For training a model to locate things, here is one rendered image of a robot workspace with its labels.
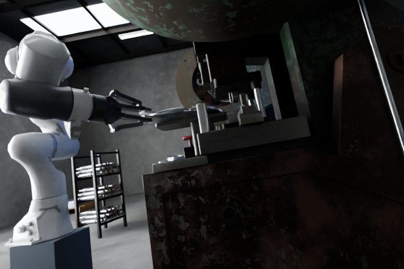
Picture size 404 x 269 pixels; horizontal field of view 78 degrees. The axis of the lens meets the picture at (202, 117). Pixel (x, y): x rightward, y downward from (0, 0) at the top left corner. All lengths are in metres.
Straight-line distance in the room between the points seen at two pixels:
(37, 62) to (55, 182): 0.53
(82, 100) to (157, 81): 7.46
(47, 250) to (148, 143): 6.89
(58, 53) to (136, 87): 7.58
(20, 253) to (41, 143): 0.37
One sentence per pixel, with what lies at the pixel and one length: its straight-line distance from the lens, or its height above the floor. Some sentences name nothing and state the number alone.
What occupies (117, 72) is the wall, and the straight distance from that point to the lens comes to 8.63.
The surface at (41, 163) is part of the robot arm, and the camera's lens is 1.08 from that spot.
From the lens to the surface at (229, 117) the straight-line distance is 0.83.
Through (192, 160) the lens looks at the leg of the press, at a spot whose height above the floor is 0.64.
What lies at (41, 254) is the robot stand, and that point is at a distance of 1.07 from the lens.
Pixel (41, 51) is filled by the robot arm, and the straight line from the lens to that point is 0.69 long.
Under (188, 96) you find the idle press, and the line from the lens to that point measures 2.30.
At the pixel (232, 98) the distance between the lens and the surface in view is 0.90.
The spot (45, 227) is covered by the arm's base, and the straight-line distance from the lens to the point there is 1.09.
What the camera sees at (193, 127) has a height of 0.75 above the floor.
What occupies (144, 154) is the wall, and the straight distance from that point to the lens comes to 7.84.
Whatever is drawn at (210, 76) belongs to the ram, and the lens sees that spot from 0.87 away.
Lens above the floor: 0.63
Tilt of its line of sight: 10 degrees up
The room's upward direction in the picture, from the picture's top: 9 degrees counter-clockwise
